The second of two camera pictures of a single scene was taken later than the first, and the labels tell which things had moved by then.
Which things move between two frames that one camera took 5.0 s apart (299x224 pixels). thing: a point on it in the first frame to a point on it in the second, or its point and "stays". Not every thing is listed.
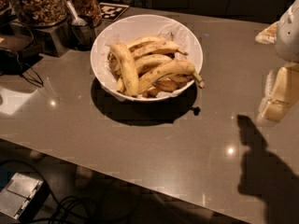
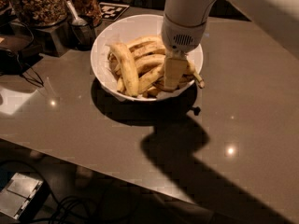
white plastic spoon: x=77 y=21 stays
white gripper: x=288 y=35 to x=179 y=36
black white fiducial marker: x=111 y=11 stays
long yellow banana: x=180 y=66 stays
